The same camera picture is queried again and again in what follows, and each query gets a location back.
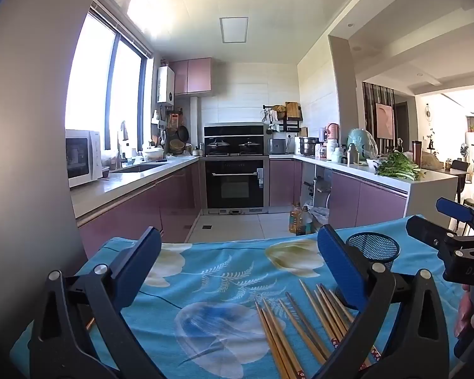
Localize pink wall picture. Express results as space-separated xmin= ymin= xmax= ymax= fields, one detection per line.
xmin=375 ymin=103 xmax=394 ymax=139

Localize ceiling light panel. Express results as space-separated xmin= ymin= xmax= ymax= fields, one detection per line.
xmin=220 ymin=17 xmax=249 ymax=43

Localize white wall water heater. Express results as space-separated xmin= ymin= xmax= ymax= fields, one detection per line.
xmin=157 ymin=66 xmax=176 ymax=106

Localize blue floral tablecloth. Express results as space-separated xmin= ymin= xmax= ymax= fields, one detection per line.
xmin=10 ymin=215 xmax=474 ymax=379

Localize steel kitchen faucet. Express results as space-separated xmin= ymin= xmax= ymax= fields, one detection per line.
xmin=116 ymin=120 xmax=129 ymax=168

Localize white plastic bag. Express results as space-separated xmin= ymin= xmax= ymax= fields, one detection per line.
xmin=312 ymin=205 xmax=330 ymax=227

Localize kitchen window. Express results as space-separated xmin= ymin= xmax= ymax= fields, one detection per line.
xmin=65 ymin=10 xmax=149 ymax=148

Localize dark slatted partition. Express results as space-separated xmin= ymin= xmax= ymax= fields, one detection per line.
xmin=362 ymin=82 xmax=398 ymax=143

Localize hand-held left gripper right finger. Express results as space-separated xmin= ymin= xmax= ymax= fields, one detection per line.
xmin=314 ymin=224 xmax=457 ymax=379

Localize bunch of wooden chopsticks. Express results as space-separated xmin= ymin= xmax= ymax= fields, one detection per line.
xmin=255 ymin=280 xmax=382 ymax=379

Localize dining table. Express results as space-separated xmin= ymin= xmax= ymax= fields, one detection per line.
xmin=438 ymin=160 xmax=472 ymax=206

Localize kitchen sink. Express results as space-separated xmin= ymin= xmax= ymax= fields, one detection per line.
xmin=116 ymin=162 xmax=168 ymax=173

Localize green leafy vegetables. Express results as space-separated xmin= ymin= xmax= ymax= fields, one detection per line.
xmin=375 ymin=152 xmax=426 ymax=181

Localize pink base cabinets with gap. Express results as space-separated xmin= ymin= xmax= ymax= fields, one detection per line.
xmin=269 ymin=157 xmax=409 ymax=227

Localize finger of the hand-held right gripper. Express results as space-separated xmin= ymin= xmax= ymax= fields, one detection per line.
xmin=435 ymin=197 xmax=474 ymax=241
xmin=406 ymin=215 xmax=474 ymax=273

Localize pink base cabinets long run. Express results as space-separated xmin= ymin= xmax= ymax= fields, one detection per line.
xmin=77 ymin=157 xmax=201 ymax=259

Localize black mesh utensil holder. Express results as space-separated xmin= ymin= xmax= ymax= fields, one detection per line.
xmin=334 ymin=232 xmax=400 ymax=309

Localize yellow cooking oil bottle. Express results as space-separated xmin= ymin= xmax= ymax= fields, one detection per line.
xmin=296 ymin=205 xmax=314 ymax=236
xmin=288 ymin=202 xmax=303 ymax=234

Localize pink wall cabinets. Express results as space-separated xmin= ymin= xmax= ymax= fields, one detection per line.
xmin=169 ymin=57 xmax=213 ymax=96

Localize white microwave oven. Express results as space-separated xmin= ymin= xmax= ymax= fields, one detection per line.
xmin=65 ymin=129 xmax=103 ymax=188

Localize person's right hand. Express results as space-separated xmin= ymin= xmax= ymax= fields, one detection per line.
xmin=455 ymin=284 xmax=474 ymax=338

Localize black integrated stove oven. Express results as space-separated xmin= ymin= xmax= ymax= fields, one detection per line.
xmin=203 ymin=123 xmax=270 ymax=211

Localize white kitchen countertop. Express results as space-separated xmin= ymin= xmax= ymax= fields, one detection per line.
xmin=70 ymin=152 xmax=459 ymax=219

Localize mint green appliance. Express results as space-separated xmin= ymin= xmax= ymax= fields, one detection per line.
xmin=348 ymin=128 xmax=379 ymax=160

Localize black lidded pan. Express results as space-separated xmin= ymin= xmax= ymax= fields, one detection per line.
xmin=207 ymin=138 xmax=230 ymax=154
xmin=238 ymin=138 xmax=261 ymax=154

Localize wooden cutting board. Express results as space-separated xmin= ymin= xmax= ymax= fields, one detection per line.
xmin=285 ymin=101 xmax=303 ymax=122

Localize steel stock pot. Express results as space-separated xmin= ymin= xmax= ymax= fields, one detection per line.
xmin=299 ymin=136 xmax=320 ymax=156

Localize black wall rack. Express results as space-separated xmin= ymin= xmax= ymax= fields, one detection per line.
xmin=263 ymin=105 xmax=303 ymax=133

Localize grey refrigerator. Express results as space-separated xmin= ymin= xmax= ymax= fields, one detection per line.
xmin=0 ymin=0 xmax=99 ymax=348

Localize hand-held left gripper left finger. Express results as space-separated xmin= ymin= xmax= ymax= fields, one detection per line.
xmin=27 ymin=227 xmax=162 ymax=379

